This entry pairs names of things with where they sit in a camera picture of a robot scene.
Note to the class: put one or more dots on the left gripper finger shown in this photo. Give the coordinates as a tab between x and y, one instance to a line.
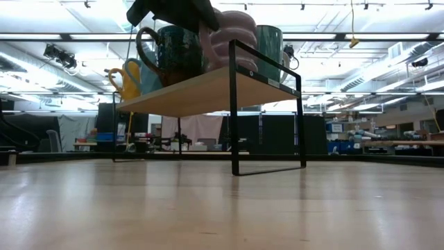
187	15
142	12

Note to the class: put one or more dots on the speckled teal brown mug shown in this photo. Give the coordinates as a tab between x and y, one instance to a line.
180	55

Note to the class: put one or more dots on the purple ribbed mug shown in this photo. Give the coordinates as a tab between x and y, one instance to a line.
232	41

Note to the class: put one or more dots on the light blue faceted mug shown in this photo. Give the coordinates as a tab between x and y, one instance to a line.
149	81

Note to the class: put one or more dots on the yellow mug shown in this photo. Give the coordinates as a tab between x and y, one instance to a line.
130	85

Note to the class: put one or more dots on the teal mug white interior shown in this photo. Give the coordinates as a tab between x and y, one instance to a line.
270	52

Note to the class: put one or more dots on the black ceiling spotlights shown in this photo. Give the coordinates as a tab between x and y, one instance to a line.
60	56

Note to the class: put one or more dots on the pink curtain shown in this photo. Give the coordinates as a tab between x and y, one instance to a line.
201	126

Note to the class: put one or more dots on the black cabinet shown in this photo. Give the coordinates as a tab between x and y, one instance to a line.
104	118

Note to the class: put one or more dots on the white rounded object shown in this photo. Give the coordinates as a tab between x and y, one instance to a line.
286	69

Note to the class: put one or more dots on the blue storage bins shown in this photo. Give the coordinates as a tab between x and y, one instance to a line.
105	137
343	147

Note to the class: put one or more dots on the grey tarp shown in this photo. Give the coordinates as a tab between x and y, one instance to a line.
76	130

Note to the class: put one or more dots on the grey office chair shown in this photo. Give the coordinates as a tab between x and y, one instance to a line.
53	139

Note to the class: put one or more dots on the wooden workbench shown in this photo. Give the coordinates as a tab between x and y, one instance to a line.
402	142

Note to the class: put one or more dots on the wooden shelf black metal frame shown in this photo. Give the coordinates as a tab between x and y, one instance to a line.
208	92

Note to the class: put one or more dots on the black partition wall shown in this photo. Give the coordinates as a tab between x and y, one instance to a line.
277	133

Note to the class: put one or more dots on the black metal table frame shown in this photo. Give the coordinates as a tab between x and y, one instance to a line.
69	158

